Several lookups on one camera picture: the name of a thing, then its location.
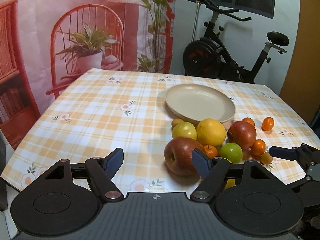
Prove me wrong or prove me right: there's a small green apple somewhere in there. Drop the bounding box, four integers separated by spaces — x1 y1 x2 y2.
219 142 243 164

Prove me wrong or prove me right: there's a small orange kumquat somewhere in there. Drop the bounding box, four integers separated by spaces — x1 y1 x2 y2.
261 116 274 131

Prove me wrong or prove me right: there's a large red apple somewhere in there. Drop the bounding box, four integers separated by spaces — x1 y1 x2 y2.
164 137 206 176

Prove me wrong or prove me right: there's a large yellow orange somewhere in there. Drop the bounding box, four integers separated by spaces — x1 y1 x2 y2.
196 118 226 146

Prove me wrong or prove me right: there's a dark red apple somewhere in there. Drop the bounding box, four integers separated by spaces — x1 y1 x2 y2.
227 121 257 150

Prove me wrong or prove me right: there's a yellow-green apple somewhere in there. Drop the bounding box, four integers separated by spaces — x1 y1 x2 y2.
172 122 197 140

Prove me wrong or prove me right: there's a small tan longan fruit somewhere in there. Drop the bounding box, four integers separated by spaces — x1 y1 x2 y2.
171 118 183 128

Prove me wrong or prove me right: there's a yellow lemon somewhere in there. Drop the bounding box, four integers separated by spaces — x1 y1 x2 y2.
224 179 235 190

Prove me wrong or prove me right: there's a small orange clementine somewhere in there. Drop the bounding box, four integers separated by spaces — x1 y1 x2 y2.
204 145 218 159

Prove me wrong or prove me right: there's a small orange tangerine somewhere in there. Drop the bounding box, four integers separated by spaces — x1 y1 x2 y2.
250 139 266 157

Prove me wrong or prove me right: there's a small orange mandarin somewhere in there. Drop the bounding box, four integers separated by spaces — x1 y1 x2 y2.
242 117 255 126

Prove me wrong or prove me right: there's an orange plaid floral tablecloth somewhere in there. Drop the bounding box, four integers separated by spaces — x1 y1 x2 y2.
1 69 319 193

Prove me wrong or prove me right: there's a beige round plate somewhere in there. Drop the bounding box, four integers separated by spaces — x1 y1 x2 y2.
165 83 236 123

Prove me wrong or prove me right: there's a black exercise bike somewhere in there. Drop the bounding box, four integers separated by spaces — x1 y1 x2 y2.
183 0 290 84

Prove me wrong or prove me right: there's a pink printed backdrop cloth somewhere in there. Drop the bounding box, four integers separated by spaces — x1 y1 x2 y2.
1 0 175 148

